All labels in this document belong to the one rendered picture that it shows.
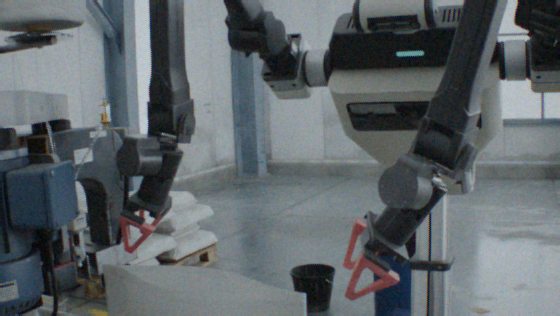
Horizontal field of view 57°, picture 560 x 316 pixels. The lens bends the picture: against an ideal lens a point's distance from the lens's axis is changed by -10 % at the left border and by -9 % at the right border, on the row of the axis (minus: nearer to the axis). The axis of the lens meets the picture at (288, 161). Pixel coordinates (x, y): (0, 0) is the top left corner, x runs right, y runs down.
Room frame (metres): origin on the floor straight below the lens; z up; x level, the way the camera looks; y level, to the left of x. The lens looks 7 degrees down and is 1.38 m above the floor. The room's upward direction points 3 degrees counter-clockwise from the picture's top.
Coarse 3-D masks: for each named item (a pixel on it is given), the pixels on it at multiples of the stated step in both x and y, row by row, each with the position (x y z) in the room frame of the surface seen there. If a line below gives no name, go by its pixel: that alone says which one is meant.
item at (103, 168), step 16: (80, 128) 1.18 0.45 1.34; (48, 144) 1.06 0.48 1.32; (64, 144) 1.10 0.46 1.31; (80, 144) 1.14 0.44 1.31; (96, 144) 1.19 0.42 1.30; (112, 144) 1.23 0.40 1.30; (64, 160) 1.09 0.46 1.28; (96, 160) 1.18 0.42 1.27; (112, 160) 1.23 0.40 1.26; (80, 176) 1.13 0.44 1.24; (96, 176) 1.18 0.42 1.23; (112, 176) 1.23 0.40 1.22; (96, 192) 1.21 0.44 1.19; (112, 192) 1.22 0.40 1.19; (96, 208) 1.22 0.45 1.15; (112, 208) 1.22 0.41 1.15; (96, 224) 1.22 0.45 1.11; (112, 224) 1.21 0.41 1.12; (128, 224) 1.26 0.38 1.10; (96, 240) 1.23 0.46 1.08; (112, 240) 1.21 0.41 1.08; (64, 256) 1.07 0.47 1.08
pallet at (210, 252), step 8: (208, 248) 4.58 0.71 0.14; (192, 256) 4.34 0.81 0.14; (200, 256) 4.60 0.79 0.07; (208, 256) 4.57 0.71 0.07; (216, 256) 4.69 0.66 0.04; (160, 264) 4.13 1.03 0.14; (168, 264) 4.12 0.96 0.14; (176, 264) 4.12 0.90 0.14; (200, 264) 4.51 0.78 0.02; (208, 264) 4.56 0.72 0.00; (80, 280) 3.80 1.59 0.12; (88, 280) 3.76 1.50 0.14; (96, 280) 3.74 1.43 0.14; (88, 288) 3.76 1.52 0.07; (96, 288) 3.73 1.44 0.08; (88, 296) 3.77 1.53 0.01; (96, 296) 3.73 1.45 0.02; (104, 296) 3.78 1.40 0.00
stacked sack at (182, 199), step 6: (132, 192) 4.66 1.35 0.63; (174, 192) 4.58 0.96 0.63; (180, 192) 4.58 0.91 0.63; (186, 192) 4.61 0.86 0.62; (174, 198) 4.41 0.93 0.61; (180, 198) 4.48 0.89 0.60; (186, 198) 4.54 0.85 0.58; (192, 198) 4.62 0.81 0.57; (174, 204) 4.37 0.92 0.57; (180, 204) 4.42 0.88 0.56; (186, 204) 4.51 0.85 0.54; (192, 204) 4.60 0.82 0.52; (174, 210) 4.35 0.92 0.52
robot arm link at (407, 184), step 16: (400, 160) 0.71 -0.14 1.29; (416, 160) 0.71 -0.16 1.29; (464, 160) 0.74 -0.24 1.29; (384, 176) 0.71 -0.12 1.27; (400, 176) 0.70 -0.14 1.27; (416, 176) 0.69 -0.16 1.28; (448, 176) 0.74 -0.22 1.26; (384, 192) 0.71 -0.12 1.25; (400, 192) 0.70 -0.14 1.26; (416, 192) 0.68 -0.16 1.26; (400, 208) 0.69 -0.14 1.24; (416, 208) 0.72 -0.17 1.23
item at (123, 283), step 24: (120, 288) 1.10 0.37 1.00; (144, 288) 1.00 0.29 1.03; (168, 288) 1.10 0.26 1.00; (192, 288) 1.09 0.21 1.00; (216, 288) 1.07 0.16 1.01; (240, 288) 1.03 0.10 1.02; (264, 288) 0.97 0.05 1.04; (120, 312) 1.10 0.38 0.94; (144, 312) 1.01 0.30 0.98; (168, 312) 0.96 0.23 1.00; (192, 312) 0.94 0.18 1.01; (216, 312) 0.93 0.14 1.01; (240, 312) 0.93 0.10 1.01; (264, 312) 0.93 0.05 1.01; (288, 312) 0.92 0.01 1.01
